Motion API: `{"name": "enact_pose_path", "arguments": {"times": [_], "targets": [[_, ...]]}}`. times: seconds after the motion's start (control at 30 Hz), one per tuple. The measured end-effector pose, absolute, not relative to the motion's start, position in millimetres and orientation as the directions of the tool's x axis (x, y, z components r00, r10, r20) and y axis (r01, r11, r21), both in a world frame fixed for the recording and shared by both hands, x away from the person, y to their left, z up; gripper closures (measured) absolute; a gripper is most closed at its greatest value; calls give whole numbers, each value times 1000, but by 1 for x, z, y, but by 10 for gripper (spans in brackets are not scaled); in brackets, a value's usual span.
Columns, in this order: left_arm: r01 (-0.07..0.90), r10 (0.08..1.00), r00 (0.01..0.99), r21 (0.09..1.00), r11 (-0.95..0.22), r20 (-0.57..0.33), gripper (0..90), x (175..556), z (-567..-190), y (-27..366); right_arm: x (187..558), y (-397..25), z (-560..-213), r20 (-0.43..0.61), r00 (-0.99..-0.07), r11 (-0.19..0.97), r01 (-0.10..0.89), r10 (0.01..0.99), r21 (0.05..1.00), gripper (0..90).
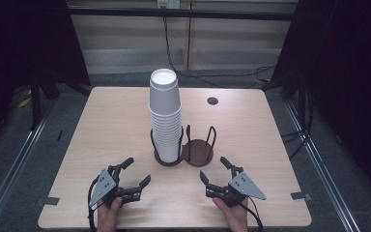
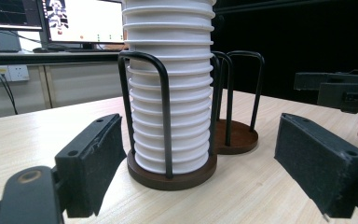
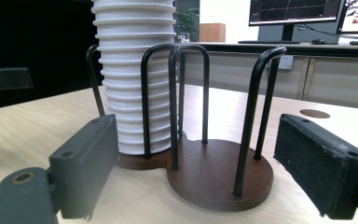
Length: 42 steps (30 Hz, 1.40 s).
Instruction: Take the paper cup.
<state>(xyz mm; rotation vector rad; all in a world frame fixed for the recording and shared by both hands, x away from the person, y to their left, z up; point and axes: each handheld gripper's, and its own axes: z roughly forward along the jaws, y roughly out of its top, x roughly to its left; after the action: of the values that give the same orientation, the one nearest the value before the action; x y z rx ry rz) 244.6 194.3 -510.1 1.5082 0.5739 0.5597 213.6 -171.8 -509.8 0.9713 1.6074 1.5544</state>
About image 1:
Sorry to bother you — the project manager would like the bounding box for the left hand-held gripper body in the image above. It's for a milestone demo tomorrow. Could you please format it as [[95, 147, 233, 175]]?
[[88, 164, 143, 208]]

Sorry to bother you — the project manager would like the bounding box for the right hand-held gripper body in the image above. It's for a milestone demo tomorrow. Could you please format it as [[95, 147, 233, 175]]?
[[205, 164, 268, 208]]

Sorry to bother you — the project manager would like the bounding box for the dark brown cup holder rack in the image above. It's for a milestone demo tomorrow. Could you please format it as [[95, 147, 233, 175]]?
[[150, 124, 217, 168]]

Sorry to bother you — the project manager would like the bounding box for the stack of white paper cups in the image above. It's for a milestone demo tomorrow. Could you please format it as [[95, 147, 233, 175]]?
[[148, 68, 184, 163]]

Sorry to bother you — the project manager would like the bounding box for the person's left hand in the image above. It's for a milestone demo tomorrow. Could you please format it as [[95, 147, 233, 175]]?
[[96, 196, 124, 232]]

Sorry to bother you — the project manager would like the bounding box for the person's right hand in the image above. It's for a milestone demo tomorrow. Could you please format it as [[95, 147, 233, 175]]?
[[213, 196, 250, 232]]

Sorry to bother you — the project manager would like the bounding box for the grey floor tape strip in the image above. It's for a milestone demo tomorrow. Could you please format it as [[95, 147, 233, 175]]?
[[34, 196, 61, 207], [290, 190, 313, 202]]

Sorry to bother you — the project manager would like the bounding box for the black horizontal metal bar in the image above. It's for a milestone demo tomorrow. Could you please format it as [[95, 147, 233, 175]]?
[[67, 7, 297, 22]]

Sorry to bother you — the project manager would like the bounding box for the dark curtain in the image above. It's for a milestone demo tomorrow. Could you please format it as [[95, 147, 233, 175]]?
[[0, 0, 92, 160], [271, 0, 371, 205]]

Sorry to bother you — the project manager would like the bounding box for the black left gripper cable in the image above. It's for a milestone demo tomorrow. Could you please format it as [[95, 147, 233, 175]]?
[[87, 175, 101, 232]]

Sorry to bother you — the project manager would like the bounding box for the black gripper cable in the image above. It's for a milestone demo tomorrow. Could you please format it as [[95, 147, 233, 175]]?
[[238, 196, 266, 232], [87, 175, 101, 232]]

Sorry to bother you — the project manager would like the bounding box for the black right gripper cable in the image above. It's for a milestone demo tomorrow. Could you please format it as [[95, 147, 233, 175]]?
[[238, 196, 266, 232]]

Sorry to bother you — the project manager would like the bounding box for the bundle of black floor cables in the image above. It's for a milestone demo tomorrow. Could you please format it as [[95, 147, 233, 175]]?
[[280, 128, 311, 160]]

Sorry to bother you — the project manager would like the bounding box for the metal floor rail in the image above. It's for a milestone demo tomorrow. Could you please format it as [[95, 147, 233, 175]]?
[[284, 101, 362, 232], [0, 105, 55, 232]]

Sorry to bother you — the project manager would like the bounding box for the long black wall cable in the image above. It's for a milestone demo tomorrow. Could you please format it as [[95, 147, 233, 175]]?
[[161, 15, 276, 90]]

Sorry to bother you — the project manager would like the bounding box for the black metal stand post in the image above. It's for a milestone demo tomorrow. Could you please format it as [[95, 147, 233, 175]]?
[[28, 72, 43, 131]]

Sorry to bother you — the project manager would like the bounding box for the white wall outlet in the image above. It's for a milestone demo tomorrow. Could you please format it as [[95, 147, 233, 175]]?
[[157, 0, 182, 10]]

